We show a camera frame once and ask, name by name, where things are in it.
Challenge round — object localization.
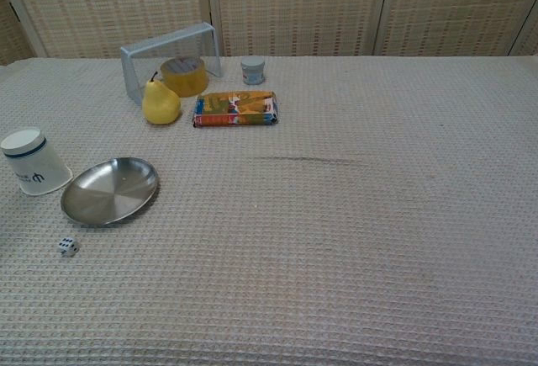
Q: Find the round metal plate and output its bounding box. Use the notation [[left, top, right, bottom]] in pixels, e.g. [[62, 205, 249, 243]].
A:
[[60, 156, 161, 228]]

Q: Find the small white die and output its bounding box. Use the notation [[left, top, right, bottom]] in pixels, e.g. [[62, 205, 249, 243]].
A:
[[56, 236, 81, 257]]

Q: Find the white paper cup blue print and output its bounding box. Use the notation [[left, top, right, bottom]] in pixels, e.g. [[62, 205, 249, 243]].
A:
[[0, 128, 73, 197]]

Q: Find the colourful printed snack packet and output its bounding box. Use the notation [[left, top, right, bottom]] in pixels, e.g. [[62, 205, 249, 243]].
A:
[[192, 90, 280, 129]]

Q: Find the beige waffle weave tablecloth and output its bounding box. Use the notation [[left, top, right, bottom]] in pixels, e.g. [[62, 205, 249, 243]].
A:
[[0, 55, 538, 366]]

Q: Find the small white lidded jar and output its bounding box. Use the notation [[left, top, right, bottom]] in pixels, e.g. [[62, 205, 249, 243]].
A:
[[240, 56, 266, 86]]

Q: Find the yellow packing tape roll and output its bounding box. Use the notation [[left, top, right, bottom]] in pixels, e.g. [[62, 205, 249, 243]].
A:
[[160, 56, 209, 98]]

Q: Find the yellow pear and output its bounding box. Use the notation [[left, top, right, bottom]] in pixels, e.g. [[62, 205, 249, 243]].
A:
[[141, 71, 182, 125]]

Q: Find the woven bamboo folding screen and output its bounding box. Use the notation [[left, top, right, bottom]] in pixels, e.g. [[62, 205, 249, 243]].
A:
[[0, 0, 538, 66]]

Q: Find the grey metal mesh shelf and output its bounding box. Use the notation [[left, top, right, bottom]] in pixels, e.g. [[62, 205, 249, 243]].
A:
[[119, 21, 224, 107]]

